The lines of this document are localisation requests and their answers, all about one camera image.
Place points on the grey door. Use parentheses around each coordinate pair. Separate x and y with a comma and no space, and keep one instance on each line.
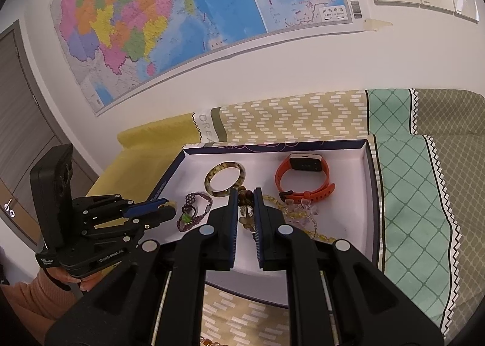
(22,103)

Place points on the clear tape strip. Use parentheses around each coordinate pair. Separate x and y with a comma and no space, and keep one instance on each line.
(377,25)

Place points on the tortoiseshell bangle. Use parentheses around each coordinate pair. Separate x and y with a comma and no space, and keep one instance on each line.
(225,165)

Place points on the orange smart watch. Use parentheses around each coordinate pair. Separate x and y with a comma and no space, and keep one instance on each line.
(303,162)

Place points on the person's left forearm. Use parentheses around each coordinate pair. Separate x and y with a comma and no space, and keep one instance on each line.
(34,293)

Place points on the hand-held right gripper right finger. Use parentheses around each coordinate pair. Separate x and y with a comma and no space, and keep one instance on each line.
(258,226)

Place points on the white shallow cardboard box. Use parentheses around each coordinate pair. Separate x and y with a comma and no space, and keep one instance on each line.
(341,198)

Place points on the printed patchwork bed sheet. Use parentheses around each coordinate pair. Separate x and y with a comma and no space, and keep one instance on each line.
(409,179)

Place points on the person's left hand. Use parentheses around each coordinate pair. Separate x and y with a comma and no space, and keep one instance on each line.
(60,277)

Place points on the colourful wall map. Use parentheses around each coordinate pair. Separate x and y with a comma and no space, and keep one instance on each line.
(189,8)

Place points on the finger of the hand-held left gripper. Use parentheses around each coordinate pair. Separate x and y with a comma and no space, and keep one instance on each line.
(151,219)
(146,207)

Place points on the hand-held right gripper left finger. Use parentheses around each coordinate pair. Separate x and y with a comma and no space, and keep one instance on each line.
(233,226)

